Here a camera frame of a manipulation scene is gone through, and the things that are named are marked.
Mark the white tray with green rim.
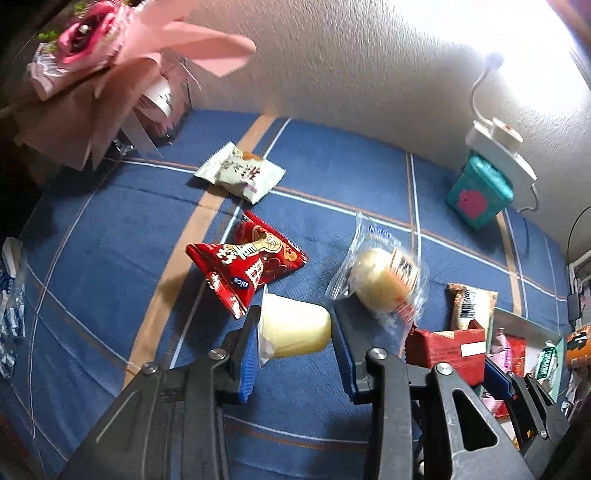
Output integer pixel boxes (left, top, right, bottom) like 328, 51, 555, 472
489, 307, 566, 407

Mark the clear wrapped bun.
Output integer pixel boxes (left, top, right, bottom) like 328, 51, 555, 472
325, 213, 430, 340

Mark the orange brown snack packet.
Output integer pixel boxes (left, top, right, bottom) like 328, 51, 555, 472
447, 282, 499, 333

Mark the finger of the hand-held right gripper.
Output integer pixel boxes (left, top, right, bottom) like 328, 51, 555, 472
482, 357, 572, 457

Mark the blue white plastic packet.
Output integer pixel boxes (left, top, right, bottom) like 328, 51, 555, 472
0, 236, 28, 379

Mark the red cardboard box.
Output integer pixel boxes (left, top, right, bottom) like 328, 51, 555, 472
405, 320, 488, 386

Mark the dark red snack packet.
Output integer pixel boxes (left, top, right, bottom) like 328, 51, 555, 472
505, 336, 527, 377

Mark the cream jelly cup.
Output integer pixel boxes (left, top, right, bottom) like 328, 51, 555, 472
256, 288, 333, 367

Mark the orange instant noodle cup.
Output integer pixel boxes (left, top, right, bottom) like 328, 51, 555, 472
566, 323, 591, 370

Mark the grey power cable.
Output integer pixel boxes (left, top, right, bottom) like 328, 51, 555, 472
517, 182, 542, 214

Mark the green gold snack packet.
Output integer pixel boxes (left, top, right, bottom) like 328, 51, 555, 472
531, 340, 561, 381

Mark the black cable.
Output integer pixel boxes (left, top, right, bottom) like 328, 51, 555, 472
569, 205, 591, 261

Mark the white metal chair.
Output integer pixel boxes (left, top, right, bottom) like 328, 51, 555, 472
567, 251, 591, 296

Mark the white gooseneck lamp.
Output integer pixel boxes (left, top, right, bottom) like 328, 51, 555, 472
471, 51, 506, 125

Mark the purple snack packet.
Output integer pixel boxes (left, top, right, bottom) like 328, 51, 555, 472
489, 329, 509, 365

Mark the pink flower bouquet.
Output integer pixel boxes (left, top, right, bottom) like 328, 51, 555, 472
0, 0, 257, 171

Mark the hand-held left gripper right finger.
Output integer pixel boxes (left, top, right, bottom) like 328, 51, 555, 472
333, 302, 536, 480

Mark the blue plaid blanket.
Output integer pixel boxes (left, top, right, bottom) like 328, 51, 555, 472
0, 111, 578, 480

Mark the white power strip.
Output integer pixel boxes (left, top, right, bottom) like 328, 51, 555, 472
465, 121, 539, 185

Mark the teal tin with pink pig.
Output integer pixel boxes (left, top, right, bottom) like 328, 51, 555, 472
445, 150, 514, 230

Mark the white green snack packet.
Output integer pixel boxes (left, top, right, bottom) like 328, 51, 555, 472
194, 141, 287, 205

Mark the white plug with red button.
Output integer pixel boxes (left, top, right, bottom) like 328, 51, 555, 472
489, 117, 525, 155

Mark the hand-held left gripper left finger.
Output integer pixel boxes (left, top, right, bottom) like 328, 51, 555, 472
60, 305, 263, 480

